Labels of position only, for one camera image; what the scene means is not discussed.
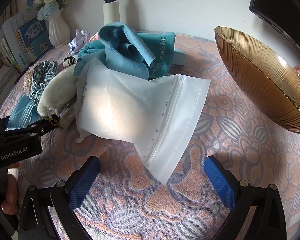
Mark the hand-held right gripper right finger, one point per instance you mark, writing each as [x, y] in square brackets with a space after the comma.
[218, 182]

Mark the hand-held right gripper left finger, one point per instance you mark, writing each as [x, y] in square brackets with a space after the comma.
[86, 182]

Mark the white plush toy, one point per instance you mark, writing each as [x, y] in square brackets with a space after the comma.
[59, 90]

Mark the green plaid scrunchie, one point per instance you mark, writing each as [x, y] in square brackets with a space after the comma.
[46, 72]

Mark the white frosted zip bag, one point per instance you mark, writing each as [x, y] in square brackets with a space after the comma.
[119, 105]

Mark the pale blue paper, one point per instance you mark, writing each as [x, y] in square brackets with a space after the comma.
[77, 40]

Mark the gold ribbed glass bowl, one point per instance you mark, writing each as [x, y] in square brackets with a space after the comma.
[265, 95]

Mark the red plastic packet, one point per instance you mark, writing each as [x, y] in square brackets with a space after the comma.
[94, 38]

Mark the teal suede cloth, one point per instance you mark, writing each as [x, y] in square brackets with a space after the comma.
[124, 55]

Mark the teal printed cloth bag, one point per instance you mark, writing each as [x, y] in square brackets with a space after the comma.
[162, 55]

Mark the person's left hand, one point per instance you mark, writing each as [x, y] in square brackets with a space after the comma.
[11, 195]

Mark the blue cloth pouch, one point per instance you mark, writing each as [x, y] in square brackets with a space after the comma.
[19, 111]

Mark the pink floral blanket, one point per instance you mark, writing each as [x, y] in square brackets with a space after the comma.
[190, 205]

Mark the small black white object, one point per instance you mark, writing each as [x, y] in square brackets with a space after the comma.
[69, 61]

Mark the row of books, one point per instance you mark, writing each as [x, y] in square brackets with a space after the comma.
[27, 40]

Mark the white ribbed vase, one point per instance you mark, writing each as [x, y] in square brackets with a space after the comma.
[57, 32]

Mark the pink hair clip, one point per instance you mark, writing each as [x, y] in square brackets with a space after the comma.
[299, 70]

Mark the white desk lamp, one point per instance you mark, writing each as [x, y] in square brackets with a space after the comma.
[112, 10]

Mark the black monitor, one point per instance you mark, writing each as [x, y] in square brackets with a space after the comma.
[285, 5]

